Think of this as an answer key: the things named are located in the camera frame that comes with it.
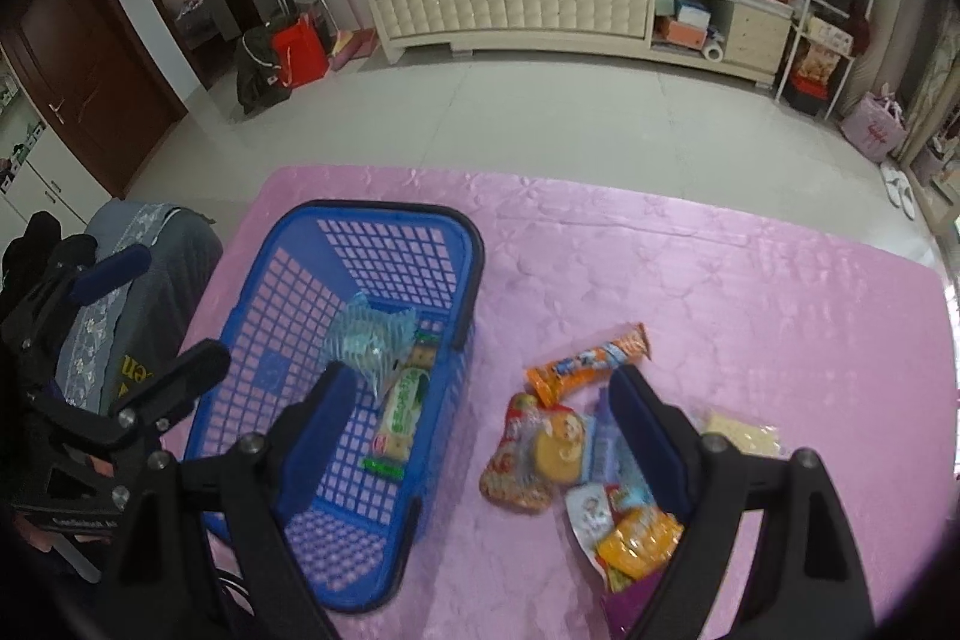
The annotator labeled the yellow cake packet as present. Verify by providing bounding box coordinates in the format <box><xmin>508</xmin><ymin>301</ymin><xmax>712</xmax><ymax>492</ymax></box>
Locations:
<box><xmin>529</xmin><ymin>407</ymin><xmax>593</xmax><ymax>487</ymax></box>

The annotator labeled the small orange snack packet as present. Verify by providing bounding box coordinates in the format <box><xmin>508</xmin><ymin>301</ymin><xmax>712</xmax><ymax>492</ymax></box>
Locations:
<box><xmin>596</xmin><ymin>509</ymin><xmax>685</xmax><ymax>582</ymax></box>

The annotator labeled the cream tufted low cabinet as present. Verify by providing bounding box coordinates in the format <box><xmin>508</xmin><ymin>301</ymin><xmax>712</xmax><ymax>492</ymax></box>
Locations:
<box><xmin>366</xmin><ymin>0</ymin><xmax>796</xmax><ymax>88</ymax></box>

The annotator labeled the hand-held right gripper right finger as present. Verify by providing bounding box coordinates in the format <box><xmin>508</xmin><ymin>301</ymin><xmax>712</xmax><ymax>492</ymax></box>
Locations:
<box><xmin>607</xmin><ymin>364</ymin><xmax>878</xmax><ymax>640</ymax></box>

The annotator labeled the red printed snack pouch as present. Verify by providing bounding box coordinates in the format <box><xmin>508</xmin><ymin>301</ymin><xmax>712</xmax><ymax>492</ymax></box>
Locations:
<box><xmin>480</xmin><ymin>391</ymin><xmax>560</xmax><ymax>513</ymax></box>

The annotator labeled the small yellow green packet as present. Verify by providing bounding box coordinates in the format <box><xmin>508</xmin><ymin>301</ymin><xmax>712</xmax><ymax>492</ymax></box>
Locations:
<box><xmin>409</xmin><ymin>329</ymin><xmax>448</xmax><ymax>378</ymax></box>

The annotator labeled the light blue snack packet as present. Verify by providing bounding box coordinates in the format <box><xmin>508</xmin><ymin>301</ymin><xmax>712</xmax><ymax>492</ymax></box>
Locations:
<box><xmin>581</xmin><ymin>419</ymin><xmax>625</xmax><ymax>487</ymax></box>

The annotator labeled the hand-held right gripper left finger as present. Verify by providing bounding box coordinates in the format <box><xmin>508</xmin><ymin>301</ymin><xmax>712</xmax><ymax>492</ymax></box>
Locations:
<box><xmin>112</xmin><ymin>359</ymin><xmax>361</xmax><ymax>640</ymax></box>

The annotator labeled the patterned curtain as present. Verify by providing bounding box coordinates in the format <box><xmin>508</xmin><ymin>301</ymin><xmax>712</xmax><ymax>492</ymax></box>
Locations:
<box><xmin>900</xmin><ymin>10</ymin><xmax>960</xmax><ymax>176</ymax></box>

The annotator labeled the red box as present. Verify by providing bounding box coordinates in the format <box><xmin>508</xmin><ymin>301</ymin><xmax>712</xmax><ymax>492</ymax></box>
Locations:
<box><xmin>791</xmin><ymin>70</ymin><xmax>837</xmax><ymax>112</ymax></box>

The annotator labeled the clear cracker packet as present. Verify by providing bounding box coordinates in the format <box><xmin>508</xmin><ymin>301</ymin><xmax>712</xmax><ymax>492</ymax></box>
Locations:
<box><xmin>694</xmin><ymin>411</ymin><xmax>785</xmax><ymax>459</ymax></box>

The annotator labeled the red bag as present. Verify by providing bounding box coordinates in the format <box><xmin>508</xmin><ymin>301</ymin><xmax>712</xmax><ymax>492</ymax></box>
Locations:
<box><xmin>271</xmin><ymin>15</ymin><xmax>329</xmax><ymax>88</ymax></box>

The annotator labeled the white side cabinet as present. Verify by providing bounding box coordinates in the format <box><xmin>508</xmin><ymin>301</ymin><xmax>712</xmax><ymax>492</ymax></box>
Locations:
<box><xmin>0</xmin><ymin>47</ymin><xmax>98</xmax><ymax>229</ymax></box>

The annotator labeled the clear blue snack packet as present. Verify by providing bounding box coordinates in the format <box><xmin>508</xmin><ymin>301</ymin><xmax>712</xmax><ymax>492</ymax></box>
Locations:
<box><xmin>324</xmin><ymin>293</ymin><xmax>419</xmax><ymax>397</ymax></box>

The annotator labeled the long orange snack packet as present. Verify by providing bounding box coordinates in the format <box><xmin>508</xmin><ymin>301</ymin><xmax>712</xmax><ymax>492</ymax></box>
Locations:
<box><xmin>525</xmin><ymin>323</ymin><xmax>652</xmax><ymax>407</ymax></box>

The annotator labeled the green white snack packet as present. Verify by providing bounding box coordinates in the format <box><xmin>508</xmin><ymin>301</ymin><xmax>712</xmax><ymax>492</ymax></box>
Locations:
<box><xmin>362</xmin><ymin>366</ymin><xmax>432</xmax><ymax>480</ymax></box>

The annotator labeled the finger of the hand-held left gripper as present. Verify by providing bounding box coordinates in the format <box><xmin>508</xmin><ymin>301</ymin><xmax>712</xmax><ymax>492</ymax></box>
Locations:
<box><xmin>0</xmin><ymin>246</ymin><xmax>155</xmax><ymax>378</ymax></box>
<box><xmin>30</xmin><ymin>340</ymin><xmax>232</xmax><ymax>453</ymax></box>

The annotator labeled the black bag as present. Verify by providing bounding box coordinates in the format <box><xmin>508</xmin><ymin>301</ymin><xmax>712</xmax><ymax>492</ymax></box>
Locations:
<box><xmin>236</xmin><ymin>25</ymin><xmax>293</xmax><ymax>116</ymax></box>

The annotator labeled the black cloth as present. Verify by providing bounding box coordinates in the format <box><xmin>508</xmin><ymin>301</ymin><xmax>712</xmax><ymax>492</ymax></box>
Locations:
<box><xmin>0</xmin><ymin>211</ymin><xmax>98</xmax><ymax>300</ymax></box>

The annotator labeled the blue plastic basket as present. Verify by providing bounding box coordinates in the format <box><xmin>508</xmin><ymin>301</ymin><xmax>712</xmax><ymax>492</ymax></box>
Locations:
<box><xmin>184</xmin><ymin>199</ymin><xmax>486</xmax><ymax>615</ymax></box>

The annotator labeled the red silver snack packet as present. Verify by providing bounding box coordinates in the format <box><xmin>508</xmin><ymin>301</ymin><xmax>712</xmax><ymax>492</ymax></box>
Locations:
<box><xmin>564</xmin><ymin>482</ymin><xmax>623</xmax><ymax>575</ymax></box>

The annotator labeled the grey cloth covered chair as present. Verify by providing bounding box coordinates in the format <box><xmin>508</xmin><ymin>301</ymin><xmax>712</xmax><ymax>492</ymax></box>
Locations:
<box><xmin>56</xmin><ymin>201</ymin><xmax>224</xmax><ymax>416</ymax></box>

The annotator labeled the pink dustpan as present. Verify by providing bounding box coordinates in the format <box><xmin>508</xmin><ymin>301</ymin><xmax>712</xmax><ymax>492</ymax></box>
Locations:
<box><xmin>330</xmin><ymin>29</ymin><xmax>377</xmax><ymax>73</ymax></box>

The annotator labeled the violet snack packet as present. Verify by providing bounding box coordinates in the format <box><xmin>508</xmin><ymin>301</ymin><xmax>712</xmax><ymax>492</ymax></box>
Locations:
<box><xmin>600</xmin><ymin>572</ymin><xmax>670</xmax><ymax>627</ymax></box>

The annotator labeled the pink tablecloth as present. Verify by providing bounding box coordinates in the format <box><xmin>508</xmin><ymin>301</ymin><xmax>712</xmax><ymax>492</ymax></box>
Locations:
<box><xmin>161</xmin><ymin>164</ymin><xmax>960</xmax><ymax>640</ymax></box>

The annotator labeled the brown wooden door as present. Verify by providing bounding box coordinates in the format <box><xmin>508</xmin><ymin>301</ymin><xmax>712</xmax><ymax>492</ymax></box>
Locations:
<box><xmin>0</xmin><ymin>0</ymin><xmax>188</xmax><ymax>199</ymax></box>

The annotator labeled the white metal rack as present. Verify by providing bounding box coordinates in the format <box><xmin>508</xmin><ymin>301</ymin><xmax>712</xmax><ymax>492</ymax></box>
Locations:
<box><xmin>775</xmin><ymin>0</ymin><xmax>882</xmax><ymax>121</ymax></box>

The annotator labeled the orange flat box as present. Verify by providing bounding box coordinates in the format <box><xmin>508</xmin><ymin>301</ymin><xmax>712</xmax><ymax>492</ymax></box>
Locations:
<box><xmin>664</xmin><ymin>19</ymin><xmax>710</xmax><ymax>49</ymax></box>

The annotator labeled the pink bag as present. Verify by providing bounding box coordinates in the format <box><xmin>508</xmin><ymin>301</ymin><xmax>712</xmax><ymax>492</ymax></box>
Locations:
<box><xmin>840</xmin><ymin>91</ymin><xmax>908</xmax><ymax>163</ymax></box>

